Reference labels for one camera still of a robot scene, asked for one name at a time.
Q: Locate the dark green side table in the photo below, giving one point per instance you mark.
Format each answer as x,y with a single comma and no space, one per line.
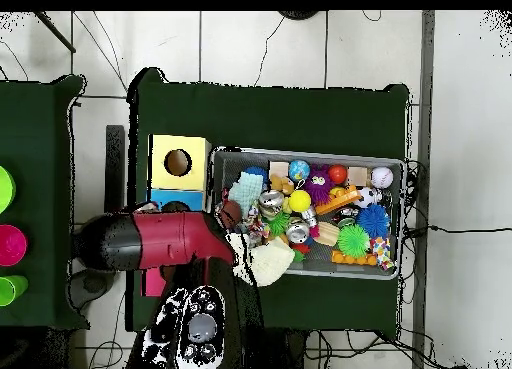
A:
36,125

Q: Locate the lime green plastic cup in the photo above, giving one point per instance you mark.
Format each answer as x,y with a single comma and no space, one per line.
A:
12,291
6,189

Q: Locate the red orange ball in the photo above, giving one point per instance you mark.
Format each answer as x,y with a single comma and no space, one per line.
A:
338,174

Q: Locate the blue spiky rubber ball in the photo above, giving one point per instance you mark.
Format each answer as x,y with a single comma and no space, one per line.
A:
373,221

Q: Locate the white baseball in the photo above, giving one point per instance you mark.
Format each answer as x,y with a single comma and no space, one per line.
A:
382,178

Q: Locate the black upright panel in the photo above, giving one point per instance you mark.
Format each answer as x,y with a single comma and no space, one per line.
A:
114,165

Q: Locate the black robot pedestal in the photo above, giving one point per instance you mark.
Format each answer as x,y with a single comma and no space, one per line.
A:
288,353

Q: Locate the purple spiky ball with eyes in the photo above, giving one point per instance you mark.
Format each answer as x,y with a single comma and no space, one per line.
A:
318,185

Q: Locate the smooth yellow ball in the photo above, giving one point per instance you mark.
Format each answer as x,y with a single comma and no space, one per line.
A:
299,201

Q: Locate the dark green table cloth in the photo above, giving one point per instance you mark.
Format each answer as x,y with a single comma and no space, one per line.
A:
280,117

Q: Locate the cream knitted cloth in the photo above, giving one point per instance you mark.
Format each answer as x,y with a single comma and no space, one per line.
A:
272,261

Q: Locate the black slanted rod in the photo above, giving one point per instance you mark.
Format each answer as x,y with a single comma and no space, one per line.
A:
56,33

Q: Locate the brown toy football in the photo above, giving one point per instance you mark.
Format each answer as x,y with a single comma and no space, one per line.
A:
232,213

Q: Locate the shallow silver mesh bin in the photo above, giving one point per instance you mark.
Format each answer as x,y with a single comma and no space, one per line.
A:
240,157

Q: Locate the blue white patterned ball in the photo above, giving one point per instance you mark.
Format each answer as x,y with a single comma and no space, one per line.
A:
299,170

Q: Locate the green spiky ball with eyes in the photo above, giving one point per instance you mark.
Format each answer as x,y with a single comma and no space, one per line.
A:
353,241

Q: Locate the wooden box with three holes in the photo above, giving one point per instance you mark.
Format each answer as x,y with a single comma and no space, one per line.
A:
160,177

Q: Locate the pink plastic cup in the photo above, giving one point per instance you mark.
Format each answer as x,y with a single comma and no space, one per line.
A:
12,245

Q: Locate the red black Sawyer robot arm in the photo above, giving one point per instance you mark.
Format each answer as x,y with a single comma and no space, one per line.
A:
172,237

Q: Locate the orange toy building brick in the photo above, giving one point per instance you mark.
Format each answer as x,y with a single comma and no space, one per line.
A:
338,199

